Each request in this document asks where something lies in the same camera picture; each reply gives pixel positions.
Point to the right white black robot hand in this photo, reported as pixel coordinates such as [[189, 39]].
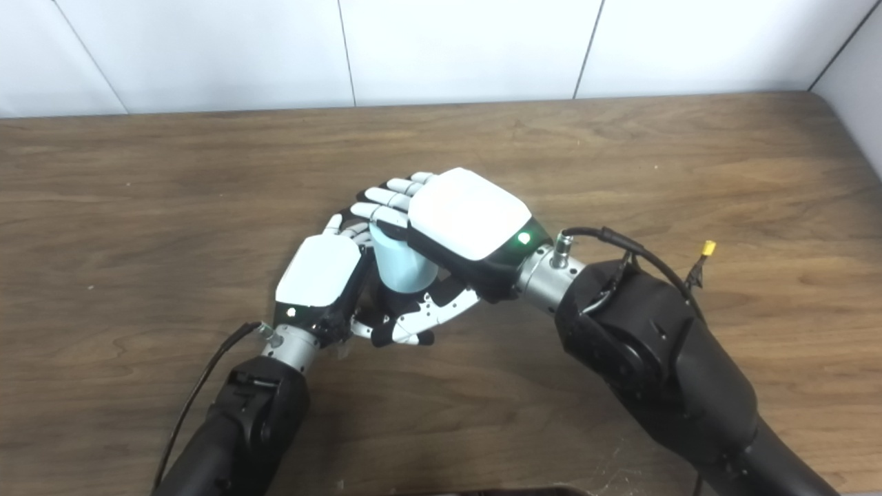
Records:
[[468, 210]]

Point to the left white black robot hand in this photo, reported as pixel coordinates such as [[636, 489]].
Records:
[[317, 272]]

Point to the black nozzle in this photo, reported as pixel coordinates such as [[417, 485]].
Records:
[[393, 303]]

